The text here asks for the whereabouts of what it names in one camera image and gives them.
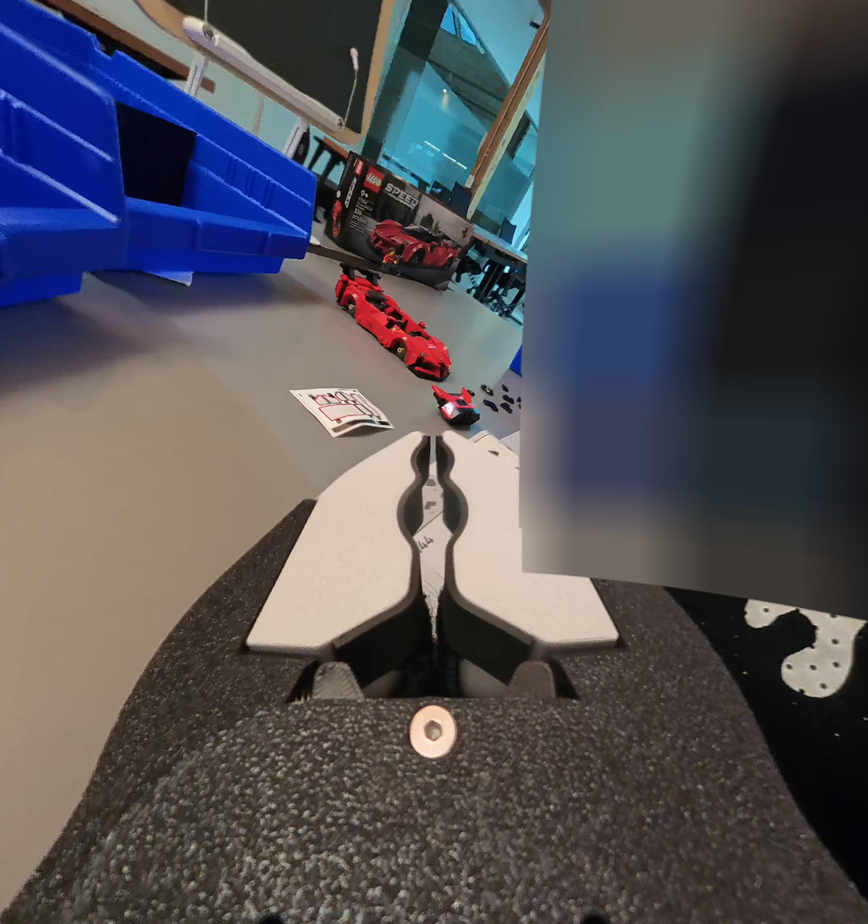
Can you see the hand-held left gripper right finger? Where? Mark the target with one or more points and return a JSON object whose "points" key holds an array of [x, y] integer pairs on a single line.
{"points": [[492, 563]]}

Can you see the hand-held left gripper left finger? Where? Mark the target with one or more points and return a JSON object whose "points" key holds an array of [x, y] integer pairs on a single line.
{"points": [[333, 570]]}

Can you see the red lego subassembly with clear piece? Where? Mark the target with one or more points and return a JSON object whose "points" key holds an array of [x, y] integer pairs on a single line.
{"points": [[459, 408]]}

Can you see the cluster of small black lego pieces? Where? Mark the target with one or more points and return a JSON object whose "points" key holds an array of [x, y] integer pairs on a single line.
{"points": [[502, 398]]}

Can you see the red lego sports car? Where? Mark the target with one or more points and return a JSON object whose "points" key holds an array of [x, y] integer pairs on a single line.
{"points": [[391, 325]]}

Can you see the lego instruction booklet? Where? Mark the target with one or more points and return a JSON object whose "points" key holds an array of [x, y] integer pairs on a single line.
{"points": [[499, 447]]}

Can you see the lego sticker sheet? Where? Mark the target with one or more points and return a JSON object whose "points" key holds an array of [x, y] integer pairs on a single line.
{"points": [[340, 411]]}

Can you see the lego set cardboard box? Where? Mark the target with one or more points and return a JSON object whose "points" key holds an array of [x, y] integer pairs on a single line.
{"points": [[398, 209]]}

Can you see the long wooden office desk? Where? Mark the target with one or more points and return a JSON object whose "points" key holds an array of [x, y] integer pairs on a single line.
{"points": [[499, 249]]}

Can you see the white paper sheet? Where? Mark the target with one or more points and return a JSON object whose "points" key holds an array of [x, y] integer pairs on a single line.
{"points": [[170, 276]]}

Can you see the wooden pillar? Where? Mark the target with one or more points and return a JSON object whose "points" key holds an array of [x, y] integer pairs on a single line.
{"points": [[506, 123]]}

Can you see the black bin divider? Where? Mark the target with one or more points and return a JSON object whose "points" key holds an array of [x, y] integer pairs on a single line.
{"points": [[152, 151]]}

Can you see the white metal pin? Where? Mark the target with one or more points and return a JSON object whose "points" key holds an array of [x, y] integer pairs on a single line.
{"points": [[353, 79]]}

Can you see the white stand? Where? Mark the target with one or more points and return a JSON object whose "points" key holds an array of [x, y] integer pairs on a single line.
{"points": [[261, 72]]}

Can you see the black-topped wooden table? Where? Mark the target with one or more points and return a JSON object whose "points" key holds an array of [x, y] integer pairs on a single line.
{"points": [[297, 43]]}

